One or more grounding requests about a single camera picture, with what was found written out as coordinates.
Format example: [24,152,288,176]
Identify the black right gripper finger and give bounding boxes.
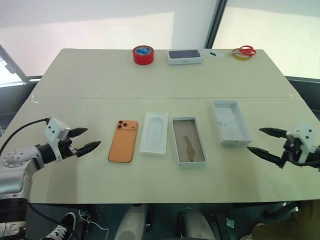
[259,127,289,139]
[246,146,284,168]

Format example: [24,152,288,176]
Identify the white rounded robot leg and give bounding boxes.
[114,203,150,240]
[176,208,215,240]

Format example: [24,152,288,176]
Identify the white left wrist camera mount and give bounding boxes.
[44,117,71,163]

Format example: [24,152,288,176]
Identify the orange smartphone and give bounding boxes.
[107,119,139,164]

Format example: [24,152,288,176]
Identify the red tape roll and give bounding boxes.
[132,45,155,66]

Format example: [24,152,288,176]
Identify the white thin cable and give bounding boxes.
[78,209,108,240]

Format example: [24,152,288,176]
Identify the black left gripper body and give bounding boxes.
[58,135,78,160]

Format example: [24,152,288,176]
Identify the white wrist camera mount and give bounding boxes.
[44,117,71,163]
[286,122,316,163]

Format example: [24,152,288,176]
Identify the white open box lid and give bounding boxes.
[212,100,253,147]

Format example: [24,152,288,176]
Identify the closed white phone box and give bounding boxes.
[166,49,205,66]

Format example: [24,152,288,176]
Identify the black and white sneaker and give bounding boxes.
[43,211,77,240]

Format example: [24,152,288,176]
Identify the yellow tape roll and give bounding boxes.
[233,51,253,62]

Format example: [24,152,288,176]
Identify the white moulded phone tray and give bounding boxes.
[139,111,169,156]

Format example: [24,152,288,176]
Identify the white box base brown-lined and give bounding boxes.
[171,116,209,169]

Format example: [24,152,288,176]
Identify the white paper with black mark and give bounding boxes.
[202,48,224,60]

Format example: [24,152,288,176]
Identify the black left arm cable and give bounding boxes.
[0,118,50,157]

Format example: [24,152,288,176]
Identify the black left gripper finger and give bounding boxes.
[75,140,102,158]
[68,127,89,138]

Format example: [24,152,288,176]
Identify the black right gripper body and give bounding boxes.
[279,138,302,169]

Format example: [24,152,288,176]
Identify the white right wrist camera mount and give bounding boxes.
[286,122,316,163]

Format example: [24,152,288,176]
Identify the red-handled scissors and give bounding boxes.
[232,45,257,56]

